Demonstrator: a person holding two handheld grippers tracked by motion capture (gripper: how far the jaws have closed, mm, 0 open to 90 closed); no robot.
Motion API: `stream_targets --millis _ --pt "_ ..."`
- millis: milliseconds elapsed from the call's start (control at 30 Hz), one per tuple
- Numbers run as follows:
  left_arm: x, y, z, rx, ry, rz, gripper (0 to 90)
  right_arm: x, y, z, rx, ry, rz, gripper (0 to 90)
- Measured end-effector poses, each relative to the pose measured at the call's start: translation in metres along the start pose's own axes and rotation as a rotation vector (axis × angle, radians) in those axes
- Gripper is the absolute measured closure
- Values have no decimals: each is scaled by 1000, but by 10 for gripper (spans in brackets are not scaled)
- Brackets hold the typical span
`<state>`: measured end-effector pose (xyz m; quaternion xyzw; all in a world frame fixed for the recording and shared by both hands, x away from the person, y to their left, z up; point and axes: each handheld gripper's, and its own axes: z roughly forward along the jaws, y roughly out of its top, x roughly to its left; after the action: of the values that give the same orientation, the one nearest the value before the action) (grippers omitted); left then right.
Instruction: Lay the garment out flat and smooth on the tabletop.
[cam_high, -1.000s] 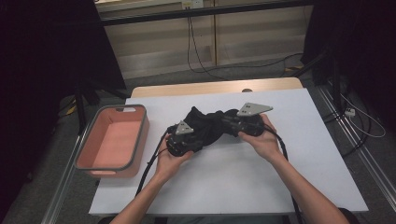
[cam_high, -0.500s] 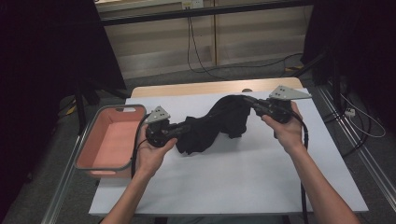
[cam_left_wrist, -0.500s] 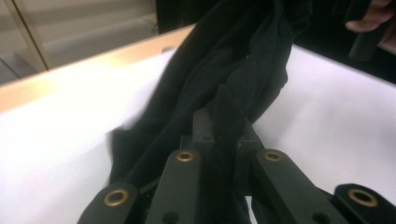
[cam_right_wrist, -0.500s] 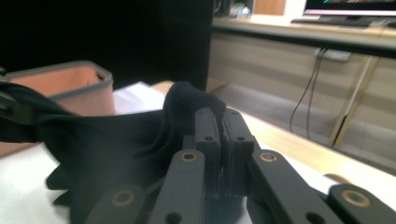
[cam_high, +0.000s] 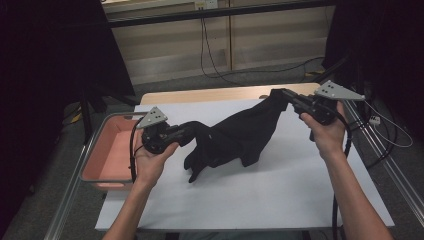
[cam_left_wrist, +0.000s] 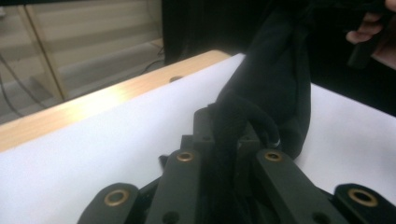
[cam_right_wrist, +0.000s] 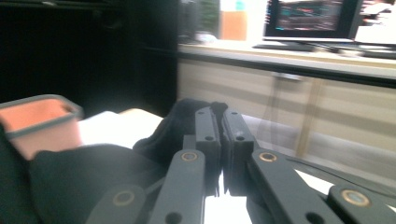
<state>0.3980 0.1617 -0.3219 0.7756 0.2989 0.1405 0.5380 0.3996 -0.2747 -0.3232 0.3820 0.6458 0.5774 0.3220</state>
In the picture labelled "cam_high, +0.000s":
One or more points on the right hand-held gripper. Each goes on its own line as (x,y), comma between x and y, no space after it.
(333,90)

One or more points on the pink basket with grey rim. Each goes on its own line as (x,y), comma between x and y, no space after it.
(110,153)

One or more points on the dark table grommet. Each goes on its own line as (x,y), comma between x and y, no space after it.
(262,97)

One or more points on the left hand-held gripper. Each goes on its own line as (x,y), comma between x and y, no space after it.
(153,117)

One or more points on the black tank top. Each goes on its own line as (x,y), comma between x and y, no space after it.
(240,133)

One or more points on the black horizontal bar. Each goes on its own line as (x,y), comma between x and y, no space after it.
(216,13)

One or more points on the aluminium rail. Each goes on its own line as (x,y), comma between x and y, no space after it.
(66,196)
(393,173)

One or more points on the wooden table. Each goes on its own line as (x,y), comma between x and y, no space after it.
(200,95)

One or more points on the white wall socket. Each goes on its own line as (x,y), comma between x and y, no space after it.
(206,4)

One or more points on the black curtain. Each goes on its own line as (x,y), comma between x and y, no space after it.
(383,50)
(50,66)

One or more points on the white power strip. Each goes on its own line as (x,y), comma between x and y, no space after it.
(374,120)

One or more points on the person's right hand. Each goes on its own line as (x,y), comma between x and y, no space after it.
(328,138)

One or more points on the black metal stand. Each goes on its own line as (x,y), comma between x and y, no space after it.
(359,110)
(86,120)

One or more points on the yellow floor tape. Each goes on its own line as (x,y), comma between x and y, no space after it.
(315,73)
(76,118)

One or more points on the person's left hand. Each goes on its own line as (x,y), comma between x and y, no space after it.
(148,166)

